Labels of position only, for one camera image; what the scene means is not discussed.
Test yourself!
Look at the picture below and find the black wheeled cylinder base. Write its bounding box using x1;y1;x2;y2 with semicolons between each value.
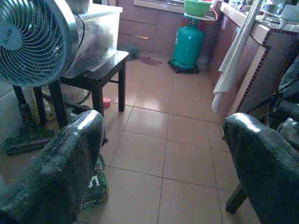
168;58;200;75

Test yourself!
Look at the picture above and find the dark wooden stool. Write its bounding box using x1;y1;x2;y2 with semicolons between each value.
48;50;129;130

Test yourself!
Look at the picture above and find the black fan stand base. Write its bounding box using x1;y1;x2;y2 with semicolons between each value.
2;85;57;156

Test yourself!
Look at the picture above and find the white hanging cloth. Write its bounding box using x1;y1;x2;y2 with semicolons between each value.
212;0;262;115

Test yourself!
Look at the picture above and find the green plastic basin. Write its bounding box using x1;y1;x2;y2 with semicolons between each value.
184;0;211;17

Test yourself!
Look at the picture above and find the teal gas cylinder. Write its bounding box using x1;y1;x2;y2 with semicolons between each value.
171;17;206;69

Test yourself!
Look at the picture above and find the clear plastic storage box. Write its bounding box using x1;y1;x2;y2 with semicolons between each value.
63;0;123;79

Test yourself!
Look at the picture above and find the pink tiled kitchen counter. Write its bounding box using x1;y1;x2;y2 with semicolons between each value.
211;0;299;122

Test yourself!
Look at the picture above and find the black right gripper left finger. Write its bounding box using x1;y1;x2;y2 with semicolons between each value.
0;109;106;224

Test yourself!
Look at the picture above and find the green printed carton box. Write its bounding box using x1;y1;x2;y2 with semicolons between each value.
80;154;110;210

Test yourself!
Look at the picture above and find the brown kitchen cabinet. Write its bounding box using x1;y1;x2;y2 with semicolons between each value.
117;0;187;59

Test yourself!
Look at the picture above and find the silver round electric fan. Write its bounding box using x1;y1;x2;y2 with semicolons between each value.
0;0;85;88

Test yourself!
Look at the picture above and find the dark red floor rag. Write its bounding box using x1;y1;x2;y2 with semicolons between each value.
140;56;163;66

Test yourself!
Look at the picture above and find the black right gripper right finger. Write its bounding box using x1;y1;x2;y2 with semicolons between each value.
223;112;299;224

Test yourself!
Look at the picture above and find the round white tray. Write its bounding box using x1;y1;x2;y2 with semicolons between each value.
183;13;215;22

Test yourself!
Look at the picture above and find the dark wooden chair leg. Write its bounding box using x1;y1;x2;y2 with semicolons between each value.
225;184;248;214

